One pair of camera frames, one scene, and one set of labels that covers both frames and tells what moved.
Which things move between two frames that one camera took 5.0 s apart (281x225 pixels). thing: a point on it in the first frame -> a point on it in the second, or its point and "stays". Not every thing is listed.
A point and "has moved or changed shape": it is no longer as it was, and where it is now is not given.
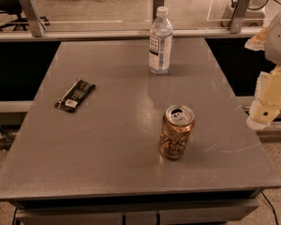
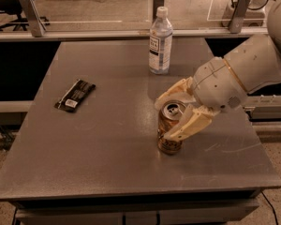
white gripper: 279,42 -> 217,84
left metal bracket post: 36,24 stays
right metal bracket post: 236,23 stays
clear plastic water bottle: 160,42 stays
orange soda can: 175,132 has moved or changed shape
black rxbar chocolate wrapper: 78,92 stays
